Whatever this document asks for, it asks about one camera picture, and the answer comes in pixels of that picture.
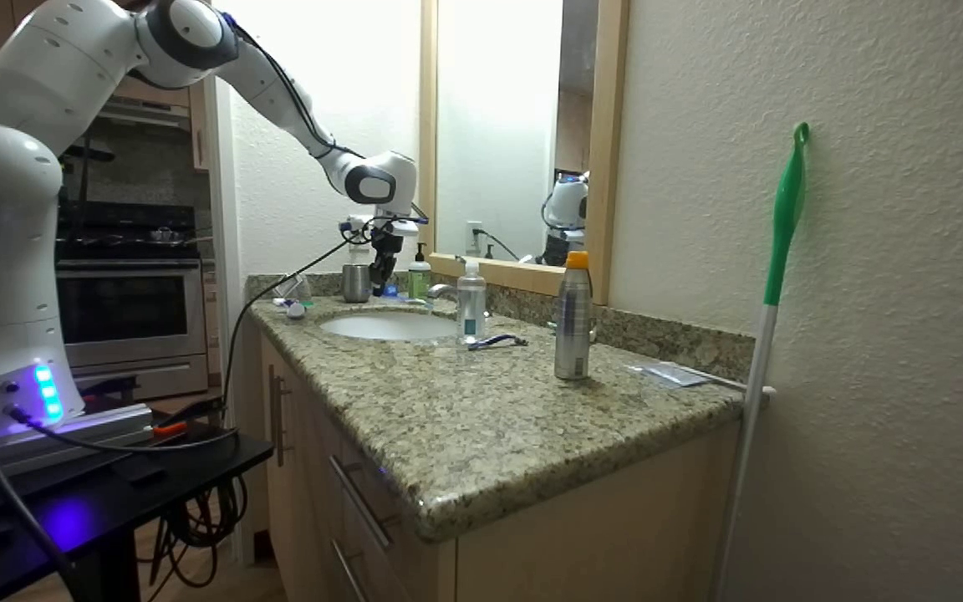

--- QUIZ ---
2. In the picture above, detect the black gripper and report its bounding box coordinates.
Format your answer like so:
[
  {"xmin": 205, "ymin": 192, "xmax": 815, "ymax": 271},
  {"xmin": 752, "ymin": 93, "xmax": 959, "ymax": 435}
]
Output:
[{"xmin": 369, "ymin": 222, "xmax": 405, "ymax": 291}]

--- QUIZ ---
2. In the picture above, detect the black power cable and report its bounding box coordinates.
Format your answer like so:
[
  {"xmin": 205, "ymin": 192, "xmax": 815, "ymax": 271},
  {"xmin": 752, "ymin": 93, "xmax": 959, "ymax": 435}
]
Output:
[{"xmin": 145, "ymin": 230, "xmax": 360, "ymax": 594}]

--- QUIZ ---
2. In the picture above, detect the wooden vanity cabinet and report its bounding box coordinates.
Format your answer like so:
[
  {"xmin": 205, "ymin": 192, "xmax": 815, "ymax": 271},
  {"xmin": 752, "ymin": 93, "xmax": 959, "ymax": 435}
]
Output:
[{"xmin": 260, "ymin": 328, "xmax": 739, "ymax": 602}]

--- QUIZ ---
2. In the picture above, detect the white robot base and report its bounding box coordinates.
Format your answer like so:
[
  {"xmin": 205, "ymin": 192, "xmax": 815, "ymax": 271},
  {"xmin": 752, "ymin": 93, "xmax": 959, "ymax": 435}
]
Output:
[{"xmin": 0, "ymin": 124, "xmax": 151, "ymax": 459}]

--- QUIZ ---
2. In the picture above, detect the black robot cart table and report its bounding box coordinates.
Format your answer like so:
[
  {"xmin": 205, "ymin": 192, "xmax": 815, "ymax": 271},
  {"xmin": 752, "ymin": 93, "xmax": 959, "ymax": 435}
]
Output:
[{"xmin": 0, "ymin": 435, "xmax": 272, "ymax": 602}]

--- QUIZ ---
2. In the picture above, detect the green handled white broom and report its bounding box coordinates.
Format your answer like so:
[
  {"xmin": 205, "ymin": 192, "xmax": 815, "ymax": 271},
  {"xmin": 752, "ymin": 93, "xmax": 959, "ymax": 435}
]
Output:
[{"xmin": 712, "ymin": 119, "xmax": 814, "ymax": 602}]

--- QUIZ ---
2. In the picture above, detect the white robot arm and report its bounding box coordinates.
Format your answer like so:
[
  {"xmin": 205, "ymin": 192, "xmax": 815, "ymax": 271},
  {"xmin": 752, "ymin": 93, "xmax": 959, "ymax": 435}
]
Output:
[{"xmin": 0, "ymin": 0, "xmax": 419, "ymax": 288}]

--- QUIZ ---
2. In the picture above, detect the clear plastic packet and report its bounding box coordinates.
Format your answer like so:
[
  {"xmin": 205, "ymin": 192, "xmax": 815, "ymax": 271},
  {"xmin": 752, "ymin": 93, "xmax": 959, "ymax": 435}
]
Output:
[{"xmin": 643, "ymin": 361, "xmax": 712, "ymax": 388}]

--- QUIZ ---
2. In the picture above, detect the stainless steel oven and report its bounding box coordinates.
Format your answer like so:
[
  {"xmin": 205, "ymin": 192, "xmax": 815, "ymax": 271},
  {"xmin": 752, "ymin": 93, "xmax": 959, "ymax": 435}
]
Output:
[{"xmin": 56, "ymin": 100, "xmax": 207, "ymax": 411}]

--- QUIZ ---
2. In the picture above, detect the white oval sink basin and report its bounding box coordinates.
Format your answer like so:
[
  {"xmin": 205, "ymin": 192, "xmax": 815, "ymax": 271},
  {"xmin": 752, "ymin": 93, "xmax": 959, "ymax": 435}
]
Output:
[{"xmin": 320, "ymin": 310, "xmax": 457, "ymax": 342}]

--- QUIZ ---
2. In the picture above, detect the silver metal cup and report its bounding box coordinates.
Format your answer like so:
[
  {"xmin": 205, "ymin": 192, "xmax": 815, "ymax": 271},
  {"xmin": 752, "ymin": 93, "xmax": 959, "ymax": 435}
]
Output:
[{"xmin": 340, "ymin": 262, "xmax": 371, "ymax": 303}]

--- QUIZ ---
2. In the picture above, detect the clear plastic water bottle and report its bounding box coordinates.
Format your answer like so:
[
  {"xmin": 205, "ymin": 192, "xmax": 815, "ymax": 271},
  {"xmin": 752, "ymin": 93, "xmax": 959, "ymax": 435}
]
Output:
[{"xmin": 456, "ymin": 258, "xmax": 488, "ymax": 346}]

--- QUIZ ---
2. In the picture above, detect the wood framed mirror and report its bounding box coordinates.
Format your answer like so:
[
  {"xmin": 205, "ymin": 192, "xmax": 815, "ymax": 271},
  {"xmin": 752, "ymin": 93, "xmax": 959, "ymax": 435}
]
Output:
[{"xmin": 423, "ymin": 0, "xmax": 631, "ymax": 303}]

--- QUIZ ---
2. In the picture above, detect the green soap pump bottle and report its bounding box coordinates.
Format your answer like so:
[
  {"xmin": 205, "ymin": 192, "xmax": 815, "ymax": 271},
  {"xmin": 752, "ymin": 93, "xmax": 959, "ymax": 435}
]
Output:
[{"xmin": 405, "ymin": 242, "xmax": 433, "ymax": 300}]

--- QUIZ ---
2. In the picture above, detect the silver spray can orange cap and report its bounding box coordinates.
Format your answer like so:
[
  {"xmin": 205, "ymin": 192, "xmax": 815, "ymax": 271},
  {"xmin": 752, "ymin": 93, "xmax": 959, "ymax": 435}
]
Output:
[{"xmin": 555, "ymin": 252, "xmax": 591, "ymax": 382}]

